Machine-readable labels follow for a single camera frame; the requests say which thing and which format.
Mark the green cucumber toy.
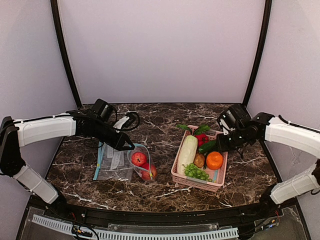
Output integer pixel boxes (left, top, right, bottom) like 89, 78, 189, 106
198, 140, 219, 154

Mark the clear zip bag blue zipper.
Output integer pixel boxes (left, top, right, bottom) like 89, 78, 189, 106
127, 143, 158, 182

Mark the pink red fruit toy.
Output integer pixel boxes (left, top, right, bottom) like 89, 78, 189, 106
141, 163, 157, 181

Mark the red apple toy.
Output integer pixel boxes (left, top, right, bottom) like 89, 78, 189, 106
131, 152, 147, 167

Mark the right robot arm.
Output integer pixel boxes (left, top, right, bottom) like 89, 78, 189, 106
216, 103, 320, 205

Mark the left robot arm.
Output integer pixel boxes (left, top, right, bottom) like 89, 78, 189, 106
0, 98, 141, 205

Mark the orange carrot toy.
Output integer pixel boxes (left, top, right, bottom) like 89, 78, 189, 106
206, 151, 224, 170

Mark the red tomato toy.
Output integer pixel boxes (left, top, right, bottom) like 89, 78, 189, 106
195, 133, 209, 147

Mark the green leaf sprig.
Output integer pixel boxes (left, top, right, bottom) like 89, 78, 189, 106
176, 124, 211, 136

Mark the brown potato toy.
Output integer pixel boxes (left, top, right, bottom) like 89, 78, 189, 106
193, 153, 206, 168

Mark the white radish toy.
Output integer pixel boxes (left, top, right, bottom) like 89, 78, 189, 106
176, 135, 198, 175

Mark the green grapes toy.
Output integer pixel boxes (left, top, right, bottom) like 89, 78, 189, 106
182, 163, 213, 182

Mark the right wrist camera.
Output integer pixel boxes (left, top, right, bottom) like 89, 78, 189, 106
217, 118, 234, 136

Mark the black front rail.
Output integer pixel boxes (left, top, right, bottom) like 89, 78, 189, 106
66, 204, 262, 227

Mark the white slotted cable duct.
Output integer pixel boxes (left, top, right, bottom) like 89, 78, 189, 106
31, 214, 239, 240

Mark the black frame post left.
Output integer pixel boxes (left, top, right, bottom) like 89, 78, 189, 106
50, 0, 82, 109

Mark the black frame post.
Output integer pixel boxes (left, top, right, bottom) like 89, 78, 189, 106
242, 0, 273, 108
50, 0, 82, 109

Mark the black frame post right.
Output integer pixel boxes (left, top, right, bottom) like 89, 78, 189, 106
242, 0, 273, 108

